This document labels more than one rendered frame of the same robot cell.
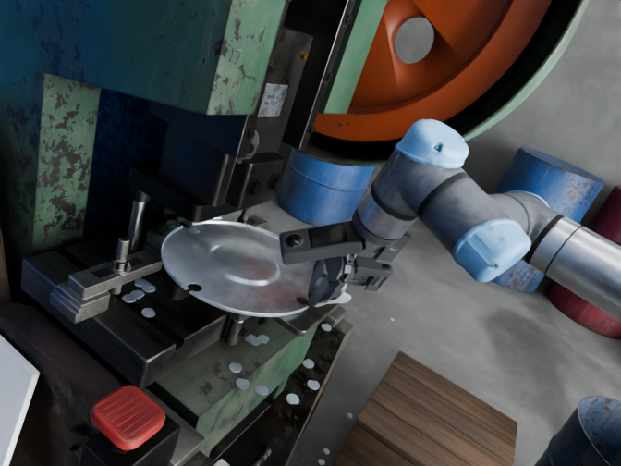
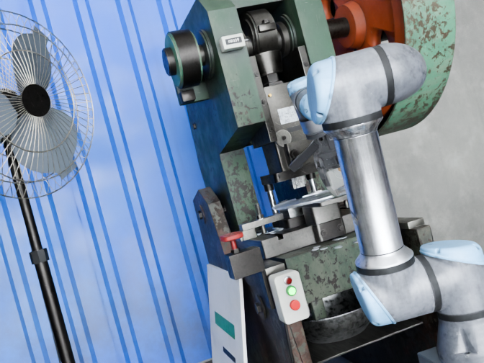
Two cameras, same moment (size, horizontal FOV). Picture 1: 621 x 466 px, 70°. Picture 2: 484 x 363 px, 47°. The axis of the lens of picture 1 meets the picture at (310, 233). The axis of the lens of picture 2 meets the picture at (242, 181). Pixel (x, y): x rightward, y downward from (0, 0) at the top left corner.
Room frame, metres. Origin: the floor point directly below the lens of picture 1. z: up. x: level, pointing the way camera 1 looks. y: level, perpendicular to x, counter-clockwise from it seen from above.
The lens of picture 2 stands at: (-0.59, -1.17, 0.93)
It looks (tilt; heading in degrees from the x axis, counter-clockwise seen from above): 1 degrees down; 51
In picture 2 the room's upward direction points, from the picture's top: 15 degrees counter-clockwise
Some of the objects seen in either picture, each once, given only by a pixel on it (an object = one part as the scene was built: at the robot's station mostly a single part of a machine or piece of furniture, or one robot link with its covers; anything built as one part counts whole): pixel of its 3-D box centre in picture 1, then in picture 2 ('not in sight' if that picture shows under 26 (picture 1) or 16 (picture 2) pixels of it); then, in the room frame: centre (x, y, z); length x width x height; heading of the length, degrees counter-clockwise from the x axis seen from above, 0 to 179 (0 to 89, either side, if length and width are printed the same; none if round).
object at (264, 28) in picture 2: not in sight; (264, 60); (0.74, 0.21, 1.27); 0.21 x 0.12 x 0.34; 68
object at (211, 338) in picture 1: (182, 276); (309, 228); (0.74, 0.21, 0.68); 0.45 x 0.30 x 0.06; 158
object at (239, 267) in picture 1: (245, 263); (315, 196); (0.69, 0.09, 0.78); 0.29 x 0.29 x 0.01
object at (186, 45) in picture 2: not in sight; (191, 64); (0.51, 0.32, 1.31); 0.22 x 0.12 x 0.22; 68
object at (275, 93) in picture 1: (245, 106); (286, 124); (0.72, 0.17, 1.04); 0.17 x 0.15 x 0.30; 68
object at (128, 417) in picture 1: (125, 433); (234, 246); (0.35, 0.12, 0.72); 0.07 x 0.06 x 0.08; 68
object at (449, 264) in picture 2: not in sight; (453, 273); (0.39, -0.52, 0.62); 0.13 x 0.12 x 0.14; 143
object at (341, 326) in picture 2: not in sight; (332, 317); (0.74, 0.21, 0.36); 0.34 x 0.34 x 0.10
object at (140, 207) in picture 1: (137, 213); (271, 199); (0.68, 0.30, 0.81); 0.02 x 0.02 x 0.14
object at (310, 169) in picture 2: (200, 190); (294, 176); (0.74, 0.21, 0.86); 0.20 x 0.16 x 0.05; 158
